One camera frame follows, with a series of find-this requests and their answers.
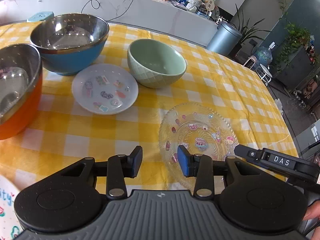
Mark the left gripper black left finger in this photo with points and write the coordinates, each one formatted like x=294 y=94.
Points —
x=117 y=168

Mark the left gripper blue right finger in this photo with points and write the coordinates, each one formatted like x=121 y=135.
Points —
x=203 y=168

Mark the clear glass sticker plate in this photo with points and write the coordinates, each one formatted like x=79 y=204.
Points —
x=200 y=130

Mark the small white sticker plate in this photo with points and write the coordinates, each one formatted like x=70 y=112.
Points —
x=105 y=89

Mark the green ceramic bowl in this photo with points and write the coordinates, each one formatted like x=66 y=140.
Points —
x=154 y=64

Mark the white fruity painted plate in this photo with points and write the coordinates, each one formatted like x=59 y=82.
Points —
x=9 y=225

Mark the blue steel bowl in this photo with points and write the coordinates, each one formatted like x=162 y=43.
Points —
x=69 y=43

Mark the orange steel bowl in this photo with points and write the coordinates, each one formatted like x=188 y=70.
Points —
x=21 y=87

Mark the person right hand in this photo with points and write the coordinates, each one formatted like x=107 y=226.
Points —
x=313 y=211

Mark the yellow checked tablecloth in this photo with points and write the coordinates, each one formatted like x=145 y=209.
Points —
x=63 y=132

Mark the white round stool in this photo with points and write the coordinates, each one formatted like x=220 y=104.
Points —
x=263 y=74

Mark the pink small heater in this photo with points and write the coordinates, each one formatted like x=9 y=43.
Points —
x=251 y=61

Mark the blue water jug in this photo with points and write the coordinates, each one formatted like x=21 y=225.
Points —
x=263 y=55

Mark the grey metal trash bin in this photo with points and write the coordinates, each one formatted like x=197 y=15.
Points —
x=225 y=39

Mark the hanging green vine plant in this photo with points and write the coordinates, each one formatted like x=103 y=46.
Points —
x=298 y=27

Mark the potted long leaf plant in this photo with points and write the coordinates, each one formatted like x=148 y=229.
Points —
x=247 y=31

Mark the light blue plastic stool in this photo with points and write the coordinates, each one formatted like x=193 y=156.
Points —
x=41 y=16

